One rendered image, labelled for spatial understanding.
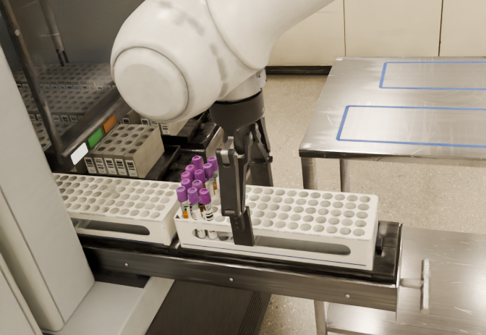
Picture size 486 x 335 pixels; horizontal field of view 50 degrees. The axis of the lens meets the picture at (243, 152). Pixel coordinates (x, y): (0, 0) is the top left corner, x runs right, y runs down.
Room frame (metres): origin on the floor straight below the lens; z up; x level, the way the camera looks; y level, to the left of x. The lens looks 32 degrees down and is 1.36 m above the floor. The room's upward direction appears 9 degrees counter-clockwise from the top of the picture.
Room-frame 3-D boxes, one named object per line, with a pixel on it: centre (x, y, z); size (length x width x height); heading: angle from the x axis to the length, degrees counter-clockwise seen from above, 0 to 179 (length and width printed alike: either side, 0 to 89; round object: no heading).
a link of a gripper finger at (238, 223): (0.56, 0.03, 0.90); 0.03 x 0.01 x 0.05; 158
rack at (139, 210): (0.74, 0.26, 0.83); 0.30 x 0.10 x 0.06; 68
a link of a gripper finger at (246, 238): (0.58, 0.02, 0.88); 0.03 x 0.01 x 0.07; 68
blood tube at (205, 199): (0.61, 0.07, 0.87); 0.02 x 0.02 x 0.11
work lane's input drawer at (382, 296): (0.67, 0.09, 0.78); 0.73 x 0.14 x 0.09; 68
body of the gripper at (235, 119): (0.63, 0.00, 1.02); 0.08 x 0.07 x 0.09; 158
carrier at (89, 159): (0.91, 0.27, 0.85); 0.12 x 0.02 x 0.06; 159
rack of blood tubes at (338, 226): (0.62, -0.03, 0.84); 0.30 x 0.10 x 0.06; 68
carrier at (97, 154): (0.90, 0.25, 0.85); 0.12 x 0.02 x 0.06; 158
